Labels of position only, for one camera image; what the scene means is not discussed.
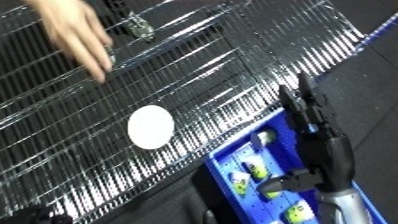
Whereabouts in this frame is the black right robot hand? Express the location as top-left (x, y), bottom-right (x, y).
top-left (257, 71), bottom-right (359, 196)

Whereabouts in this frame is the person's hand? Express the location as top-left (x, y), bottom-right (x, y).
top-left (23, 0), bottom-right (116, 85)

